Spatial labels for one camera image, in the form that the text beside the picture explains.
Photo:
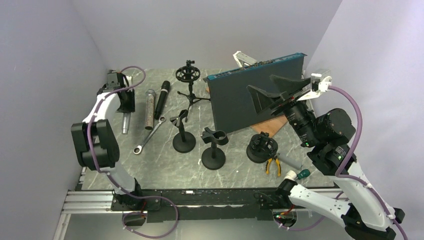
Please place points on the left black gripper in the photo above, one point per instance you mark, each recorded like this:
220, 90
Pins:
131, 107

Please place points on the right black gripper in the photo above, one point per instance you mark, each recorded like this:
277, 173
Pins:
261, 100

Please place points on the grey microphone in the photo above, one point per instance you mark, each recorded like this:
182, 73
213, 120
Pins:
126, 119

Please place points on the glitter handle microphone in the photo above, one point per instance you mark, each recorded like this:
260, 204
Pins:
150, 109

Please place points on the black wireless microphone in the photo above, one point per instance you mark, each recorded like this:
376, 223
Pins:
165, 88

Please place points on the ring mic stand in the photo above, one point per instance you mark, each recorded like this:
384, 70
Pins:
189, 74

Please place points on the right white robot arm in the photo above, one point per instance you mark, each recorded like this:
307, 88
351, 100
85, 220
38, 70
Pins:
333, 140

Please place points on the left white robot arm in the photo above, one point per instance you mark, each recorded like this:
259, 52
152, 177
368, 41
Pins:
95, 143

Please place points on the left black mic stand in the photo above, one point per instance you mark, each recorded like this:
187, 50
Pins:
183, 141

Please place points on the black mic stand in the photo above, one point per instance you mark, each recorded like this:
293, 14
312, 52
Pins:
213, 158
183, 141

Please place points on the middle black mic stand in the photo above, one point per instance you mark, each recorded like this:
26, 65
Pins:
213, 158

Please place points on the brown cardboard piece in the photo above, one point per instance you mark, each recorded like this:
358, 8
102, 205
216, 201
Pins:
271, 126

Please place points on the dark blue server chassis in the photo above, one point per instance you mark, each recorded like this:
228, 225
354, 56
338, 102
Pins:
231, 103

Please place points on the silver ratchet wrench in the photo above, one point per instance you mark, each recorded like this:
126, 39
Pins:
138, 149

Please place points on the grey cylinder tube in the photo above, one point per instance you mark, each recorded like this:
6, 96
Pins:
290, 162

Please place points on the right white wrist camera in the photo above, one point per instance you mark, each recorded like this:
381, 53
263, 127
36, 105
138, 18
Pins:
320, 82

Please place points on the white bracket behind chassis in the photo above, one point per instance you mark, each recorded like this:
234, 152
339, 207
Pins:
243, 61

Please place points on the shock mount mic stand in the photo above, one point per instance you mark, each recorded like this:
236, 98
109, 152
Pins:
261, 147

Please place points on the green handled screwdriver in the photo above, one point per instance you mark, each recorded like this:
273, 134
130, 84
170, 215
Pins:
298, 174

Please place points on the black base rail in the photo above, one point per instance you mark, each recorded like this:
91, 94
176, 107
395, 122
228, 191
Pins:
161, 205

